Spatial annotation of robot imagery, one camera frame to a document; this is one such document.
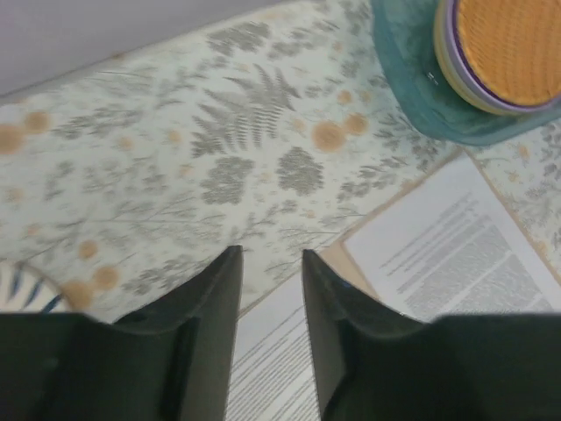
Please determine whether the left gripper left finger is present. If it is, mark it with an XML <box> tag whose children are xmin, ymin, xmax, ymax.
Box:
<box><xmin>1</xmin><ymin>246</ymin><xmax>244</xmax><ymax>420</ymax></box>

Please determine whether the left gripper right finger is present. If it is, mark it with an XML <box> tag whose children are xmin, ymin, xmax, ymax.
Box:
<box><xmin>302</xmin><ymin>250</ymin><xmax>560</xmax><ymax>420</ymax></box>

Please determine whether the printed paper sheet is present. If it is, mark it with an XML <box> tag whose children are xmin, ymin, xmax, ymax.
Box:
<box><xmin>341</xmin><ymin>153</ymin><xmax>557</xmax><ymax>325</ymax></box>
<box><xmin>225</xmin><ymin>274</ymin><xmax>320</xmax><ymax>421</ymax></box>

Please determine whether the blue striped white plate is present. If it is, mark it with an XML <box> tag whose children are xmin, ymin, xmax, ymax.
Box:
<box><xmin>0</xmin><ymin>259</ymin><xmax>73</xmax><ymax>313</ymax></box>

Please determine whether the floral table mat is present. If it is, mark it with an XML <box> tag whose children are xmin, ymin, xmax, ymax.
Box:
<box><xmin>1</xmin><ymin>1</ymin><xmax>560</xmax><ymax>322</ymax></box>

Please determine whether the orange woven round plate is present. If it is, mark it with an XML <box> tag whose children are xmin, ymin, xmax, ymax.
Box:
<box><xmin>433</xmin><ymin>1</ymin><xmax>560</xmax><ymax>116</ymax></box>

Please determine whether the teal plastic container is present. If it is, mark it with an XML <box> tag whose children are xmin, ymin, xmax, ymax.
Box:
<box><xmin>371</xmin><ymin>1</ymin><xmax>560</xmax><ymax>146</ymax></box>

